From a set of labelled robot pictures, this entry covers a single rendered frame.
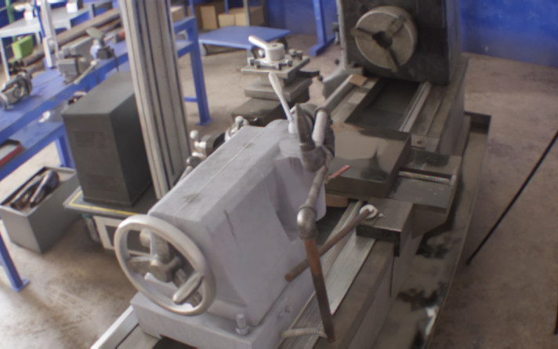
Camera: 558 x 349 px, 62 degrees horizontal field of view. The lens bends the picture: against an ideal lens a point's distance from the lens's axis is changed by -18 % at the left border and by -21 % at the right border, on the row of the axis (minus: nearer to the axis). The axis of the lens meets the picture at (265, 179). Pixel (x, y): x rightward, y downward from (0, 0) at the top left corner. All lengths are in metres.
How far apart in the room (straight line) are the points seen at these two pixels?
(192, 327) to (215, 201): 0.27
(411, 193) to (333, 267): 0.34
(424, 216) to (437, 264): 0.54
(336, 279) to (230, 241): 0.37
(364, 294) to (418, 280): 0.70
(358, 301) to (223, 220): 0.41
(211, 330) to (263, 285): 0.14
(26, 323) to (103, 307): 0.47
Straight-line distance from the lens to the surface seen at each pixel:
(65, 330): 2.65
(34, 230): 3.16
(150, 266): 1.01
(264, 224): 1.13
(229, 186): 1.07
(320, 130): 1.05
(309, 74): 1.82
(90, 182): 2.81
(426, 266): 2.03
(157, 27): 2.65
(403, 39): 2.15
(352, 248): 1.41
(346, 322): 1.22
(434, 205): 1.50
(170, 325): 1.16
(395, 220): 1.44
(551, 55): 5.74
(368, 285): 1.31
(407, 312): 1.84
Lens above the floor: 1.71
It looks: 30 degrees down
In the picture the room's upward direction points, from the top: 7 degrees counter-clockwise
